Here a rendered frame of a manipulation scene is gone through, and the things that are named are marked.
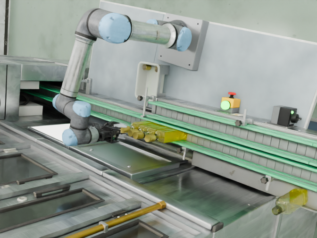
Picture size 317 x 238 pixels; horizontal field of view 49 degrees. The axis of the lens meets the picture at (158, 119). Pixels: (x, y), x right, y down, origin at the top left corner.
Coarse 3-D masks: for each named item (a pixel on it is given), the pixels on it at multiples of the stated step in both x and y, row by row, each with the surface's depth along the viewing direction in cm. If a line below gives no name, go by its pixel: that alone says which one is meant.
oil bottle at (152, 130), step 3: (159, 126) 182; (162, 126) 183; (165, 126) 184; (147, 129) 174; (150, 129) 174; (153, 129) 173; (156, 129) 174; (159, 129) 175; (150, 132) 173; (153, 132) 172
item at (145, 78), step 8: (152, 64) 202; (144, 72) 214; (152, 72) 212; (136, 80) 212; (144, 80) 215; (152, 80) 213; (136, 88) 212; (144, 88) 217; (152, 88) 213; (136, 96) 213
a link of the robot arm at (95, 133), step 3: (90, 126) 157; (90, 129) 155; (93, 129) 156; (96, 129) 157; (93, 132) 155; (96, 132) 157; (93, 135) 155; (96, 135) 156; (93, 138) 155; (96, 138) 157; (93, 141) 156; (96, 141) 158
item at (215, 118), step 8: (160, 104) 184; (168, 104) 188; (184, 112) 174; (192, 112) 171; (200, 112) 174; (216, 120) 162; (224, 120) 160; (232, 120) 163; (248, 128) 151; (256, 128) 150; (264, 128) 153; (280, 136) 142; (288, 136) 142; (296, 136) 144; (312, 144) 134
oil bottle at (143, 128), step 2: (150, 124) 185; (152, 124) 186; (154, 124) 186; (156, 124) 187; (158, 124) 188; (140, 126) 178; (142, 126) 178; (144, 126) 179; (146, 126) 179; (148, 126) 180; (150, 126) 181; (152, 126) 181; (154, 126) 182; (156, 126) 182; (158, 126) 184; (138, 128) 178; (140, 128) 177; (142, 128) 176; (144, 128) 176; (146, 128) 177; (142, 130) 176; (144, 130) 176
